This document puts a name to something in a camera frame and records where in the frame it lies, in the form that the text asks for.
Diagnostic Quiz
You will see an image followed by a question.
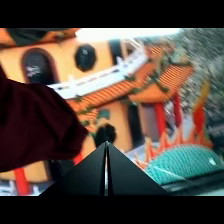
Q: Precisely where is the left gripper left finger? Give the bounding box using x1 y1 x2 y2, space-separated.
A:
39 141 108 197

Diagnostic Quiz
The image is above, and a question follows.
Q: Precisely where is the dark red garment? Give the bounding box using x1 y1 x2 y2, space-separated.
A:
0 64 90 173

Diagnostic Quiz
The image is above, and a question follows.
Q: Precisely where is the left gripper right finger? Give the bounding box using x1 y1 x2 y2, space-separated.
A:
107 141 169 197

